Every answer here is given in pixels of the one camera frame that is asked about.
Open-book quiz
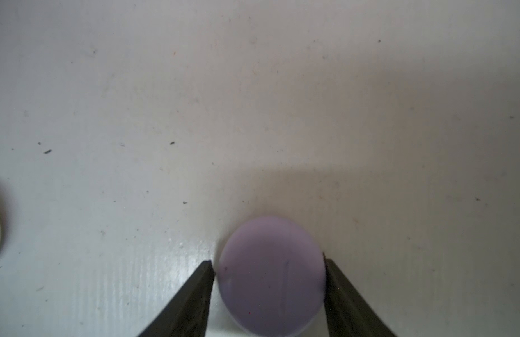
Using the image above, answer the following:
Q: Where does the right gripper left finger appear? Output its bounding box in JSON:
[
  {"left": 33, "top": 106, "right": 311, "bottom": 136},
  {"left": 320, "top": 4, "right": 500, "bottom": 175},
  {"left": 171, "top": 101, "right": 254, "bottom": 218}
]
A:
[{"left": 139, "top": 261, "right": 215, "bottom": 337}]

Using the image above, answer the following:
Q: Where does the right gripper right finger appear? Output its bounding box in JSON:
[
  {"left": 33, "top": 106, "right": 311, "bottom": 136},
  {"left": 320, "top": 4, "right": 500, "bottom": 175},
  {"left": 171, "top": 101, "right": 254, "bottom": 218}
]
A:
[{"left": 324, "top": 258, "right": 395, "bottom": 337}]

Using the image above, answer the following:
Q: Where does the purple round charging case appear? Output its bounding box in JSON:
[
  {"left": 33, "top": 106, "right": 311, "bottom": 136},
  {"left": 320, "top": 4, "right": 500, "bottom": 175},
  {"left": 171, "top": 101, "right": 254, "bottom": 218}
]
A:
[{"left": 217, "top": 216, "right": 327, "bottom": 336}]

